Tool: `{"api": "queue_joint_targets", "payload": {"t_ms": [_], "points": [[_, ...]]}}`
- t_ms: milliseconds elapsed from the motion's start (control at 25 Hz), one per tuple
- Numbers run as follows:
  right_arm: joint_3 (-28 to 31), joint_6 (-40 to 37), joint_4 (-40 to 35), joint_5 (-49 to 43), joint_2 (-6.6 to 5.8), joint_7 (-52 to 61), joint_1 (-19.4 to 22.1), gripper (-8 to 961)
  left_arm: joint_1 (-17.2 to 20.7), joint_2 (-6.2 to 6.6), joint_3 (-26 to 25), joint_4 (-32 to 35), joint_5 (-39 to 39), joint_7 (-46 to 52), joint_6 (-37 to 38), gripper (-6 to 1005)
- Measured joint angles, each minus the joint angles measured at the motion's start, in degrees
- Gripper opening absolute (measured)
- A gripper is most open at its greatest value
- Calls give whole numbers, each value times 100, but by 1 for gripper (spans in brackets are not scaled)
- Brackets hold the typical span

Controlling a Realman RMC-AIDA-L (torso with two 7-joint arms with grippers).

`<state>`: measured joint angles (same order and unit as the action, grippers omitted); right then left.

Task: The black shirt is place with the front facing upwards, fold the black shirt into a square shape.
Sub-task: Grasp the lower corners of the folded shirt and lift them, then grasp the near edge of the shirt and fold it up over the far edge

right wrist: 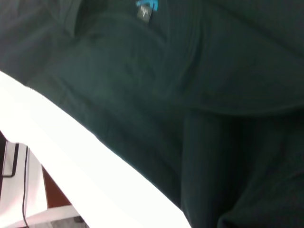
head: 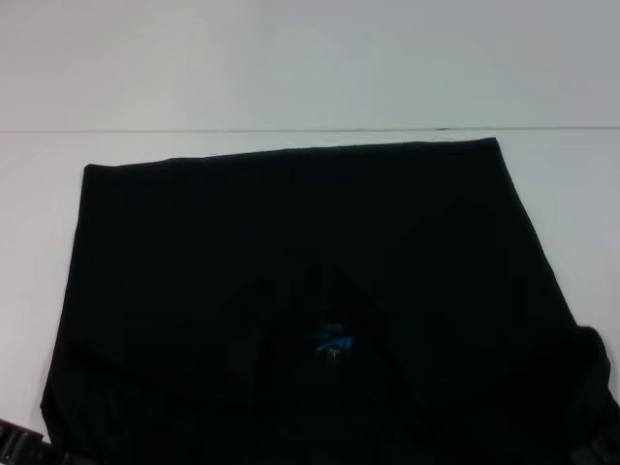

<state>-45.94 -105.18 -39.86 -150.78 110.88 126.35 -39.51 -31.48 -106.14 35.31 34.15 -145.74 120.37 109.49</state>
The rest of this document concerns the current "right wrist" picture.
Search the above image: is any black shirt with FREE print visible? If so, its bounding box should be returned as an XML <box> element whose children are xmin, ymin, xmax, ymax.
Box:
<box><xmin>0</xmin><ymin>0</ymin><xmax>304</xmax><ymax>228</ymax></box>

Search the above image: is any white cabinet with black trim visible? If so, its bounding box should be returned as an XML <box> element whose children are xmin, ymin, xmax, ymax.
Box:
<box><xmin>0</xmin><ymin>140</ymin><xmax>76</xmax><ymax>228</ymax></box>

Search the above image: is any thin black cable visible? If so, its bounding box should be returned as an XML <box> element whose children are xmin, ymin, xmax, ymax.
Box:
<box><xmin>21</xmin><ymin>146</ymin><xmax>29</xmax><ymax>228</ymax></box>

